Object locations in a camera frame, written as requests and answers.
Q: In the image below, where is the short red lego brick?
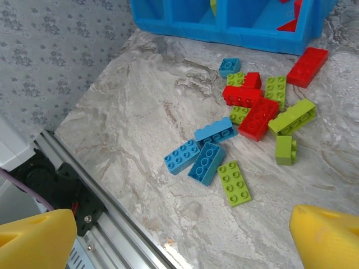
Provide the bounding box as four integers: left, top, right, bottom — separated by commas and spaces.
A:
276, 17, 298, 33

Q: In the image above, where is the long blue lego brick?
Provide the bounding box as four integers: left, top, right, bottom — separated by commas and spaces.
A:
194, 117, 238, 146
187, 141, 227, 187
163, 138, 201, 176

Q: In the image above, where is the small blue lego brick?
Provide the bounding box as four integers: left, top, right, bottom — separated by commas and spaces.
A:
218, 58, 242, 78

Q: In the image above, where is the purple cable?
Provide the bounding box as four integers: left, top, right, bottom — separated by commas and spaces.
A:
0, 167, 54, 211

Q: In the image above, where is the small red lego brick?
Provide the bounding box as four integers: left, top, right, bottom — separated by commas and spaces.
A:
242, 72, 263, 90

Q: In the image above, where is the blue plastic bin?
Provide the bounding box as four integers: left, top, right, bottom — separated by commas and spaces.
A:
221, 0, 339, 56
129, 0, 176, 36
168, 0, 229, 43

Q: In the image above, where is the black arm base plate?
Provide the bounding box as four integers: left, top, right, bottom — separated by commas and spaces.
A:
53, 161, 103, 238

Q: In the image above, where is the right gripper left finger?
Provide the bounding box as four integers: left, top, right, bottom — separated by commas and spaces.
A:
0, 208, 77, 269

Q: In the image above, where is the long red lego brick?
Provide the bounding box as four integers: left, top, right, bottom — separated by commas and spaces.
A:
237, 96, 280, 142
286, 47, 329, 89
223, 85, 265, 109

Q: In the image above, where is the white slotted cable duct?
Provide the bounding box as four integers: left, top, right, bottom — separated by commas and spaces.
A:
67, 243, 95, 269

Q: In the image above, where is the small green lego brick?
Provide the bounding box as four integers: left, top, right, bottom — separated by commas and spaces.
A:
226, 71, 246, 87
274, 134, 298, 166

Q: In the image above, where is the aluminium mounting rail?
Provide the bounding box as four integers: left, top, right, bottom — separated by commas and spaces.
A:
33, 130, 180, 269

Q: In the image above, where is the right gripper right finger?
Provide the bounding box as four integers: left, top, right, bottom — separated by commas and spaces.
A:
289, 204, 359, 269

